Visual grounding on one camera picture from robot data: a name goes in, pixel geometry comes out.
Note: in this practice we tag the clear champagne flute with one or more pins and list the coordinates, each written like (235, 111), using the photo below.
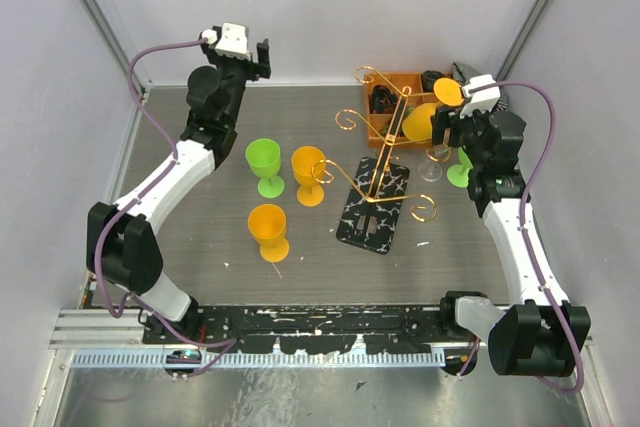
(430, 170)

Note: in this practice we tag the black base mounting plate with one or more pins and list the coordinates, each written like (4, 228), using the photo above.
(324, 329)

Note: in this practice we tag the orange goblet front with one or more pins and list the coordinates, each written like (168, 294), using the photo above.
(267, 223)

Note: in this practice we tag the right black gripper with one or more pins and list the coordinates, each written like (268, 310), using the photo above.
(444, 119)

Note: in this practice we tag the green goblet right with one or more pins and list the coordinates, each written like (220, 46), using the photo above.
(458, 174)

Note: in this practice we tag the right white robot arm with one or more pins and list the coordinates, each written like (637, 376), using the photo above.
(541, 333)

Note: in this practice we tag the orange goblet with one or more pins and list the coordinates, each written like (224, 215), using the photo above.
(267, 223)
(307, 167)
(417, 127)

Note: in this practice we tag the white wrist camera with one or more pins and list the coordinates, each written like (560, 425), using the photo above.
(480, 94)
(229, 40)

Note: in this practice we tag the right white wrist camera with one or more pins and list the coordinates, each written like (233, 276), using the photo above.
(480, 94)

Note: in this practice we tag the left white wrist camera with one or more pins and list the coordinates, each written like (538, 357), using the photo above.
(229, 40)

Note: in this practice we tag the slotted cable duct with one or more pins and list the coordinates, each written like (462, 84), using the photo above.
(150, 358)

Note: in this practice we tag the orange divided tray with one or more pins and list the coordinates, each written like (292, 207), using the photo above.
(395, 81)

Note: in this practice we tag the striped grey cloth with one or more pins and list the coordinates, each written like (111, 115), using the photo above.
(462, 73)

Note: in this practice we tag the green goblet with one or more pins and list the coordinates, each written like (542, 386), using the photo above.
(264, 159)
(458, 174)

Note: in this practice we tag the dark rolled cloth in tray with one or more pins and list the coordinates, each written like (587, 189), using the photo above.
(382, 100)

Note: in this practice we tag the green goblet left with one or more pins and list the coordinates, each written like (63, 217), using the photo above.
(264, 159)

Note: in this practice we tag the gold wine glass rack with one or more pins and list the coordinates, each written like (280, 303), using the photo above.
(372, 210)

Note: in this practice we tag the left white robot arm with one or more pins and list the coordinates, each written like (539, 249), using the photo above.
(122, 248)

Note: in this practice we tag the dark cloth rear compartment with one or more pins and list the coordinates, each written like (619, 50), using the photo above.
(430, 77)

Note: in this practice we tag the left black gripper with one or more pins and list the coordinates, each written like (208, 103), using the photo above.
(257, 70)

